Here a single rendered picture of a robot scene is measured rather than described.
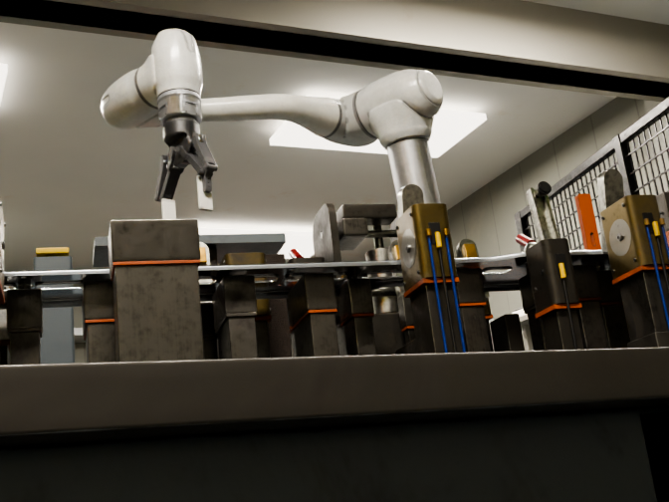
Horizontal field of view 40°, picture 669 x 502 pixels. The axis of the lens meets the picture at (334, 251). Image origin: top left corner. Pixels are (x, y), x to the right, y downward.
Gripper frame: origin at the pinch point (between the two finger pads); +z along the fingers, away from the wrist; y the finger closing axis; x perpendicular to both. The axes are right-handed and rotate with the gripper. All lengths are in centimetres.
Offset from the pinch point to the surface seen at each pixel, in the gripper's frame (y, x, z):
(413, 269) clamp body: 58, 2, 28
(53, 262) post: -8.4, -24.8, 9.9
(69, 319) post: -7.3, -22.5, 20.9
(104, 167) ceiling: -355, 170, -175
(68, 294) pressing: 14.7, -33.0, 22.8
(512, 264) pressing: 54, 30, 23
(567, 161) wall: -173, 416, -154
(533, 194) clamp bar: 45, 54, 3
